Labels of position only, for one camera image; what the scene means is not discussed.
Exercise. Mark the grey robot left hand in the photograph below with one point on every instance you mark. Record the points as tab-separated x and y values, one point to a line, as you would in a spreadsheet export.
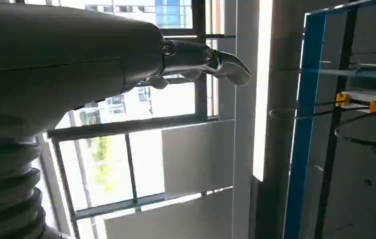
59	52

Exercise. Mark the ribbed grey left arm sleeve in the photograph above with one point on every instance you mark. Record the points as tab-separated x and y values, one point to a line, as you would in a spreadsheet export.
6	191

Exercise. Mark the white shelf board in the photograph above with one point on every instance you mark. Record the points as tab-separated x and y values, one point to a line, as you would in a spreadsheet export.
372	97

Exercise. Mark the grey wall panel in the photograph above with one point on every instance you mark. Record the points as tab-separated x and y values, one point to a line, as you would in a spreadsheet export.
174	221
198	158

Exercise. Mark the blue frame panel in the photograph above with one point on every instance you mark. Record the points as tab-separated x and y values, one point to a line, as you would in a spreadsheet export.
306	132

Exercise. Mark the black upright post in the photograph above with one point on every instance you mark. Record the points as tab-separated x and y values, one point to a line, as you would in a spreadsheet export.
331	158

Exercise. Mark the grey metal rail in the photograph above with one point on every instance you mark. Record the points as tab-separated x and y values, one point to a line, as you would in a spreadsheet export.
366	72

